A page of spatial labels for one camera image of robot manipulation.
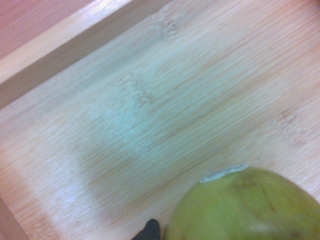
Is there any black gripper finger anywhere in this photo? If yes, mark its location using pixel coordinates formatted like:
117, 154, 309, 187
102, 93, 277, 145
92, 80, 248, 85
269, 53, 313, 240
131, 218, 161, 240

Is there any green apple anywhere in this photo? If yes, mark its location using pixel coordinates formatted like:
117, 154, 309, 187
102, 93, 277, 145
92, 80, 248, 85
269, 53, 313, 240
164, 163, 320, 240

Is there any light wooden tray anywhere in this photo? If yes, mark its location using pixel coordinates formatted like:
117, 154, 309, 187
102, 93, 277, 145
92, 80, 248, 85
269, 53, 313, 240
0, 0, 320, 240

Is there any reddish wooden coffee table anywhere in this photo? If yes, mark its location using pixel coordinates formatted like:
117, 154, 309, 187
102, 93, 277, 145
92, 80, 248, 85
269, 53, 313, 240
0, 0, 101, 61

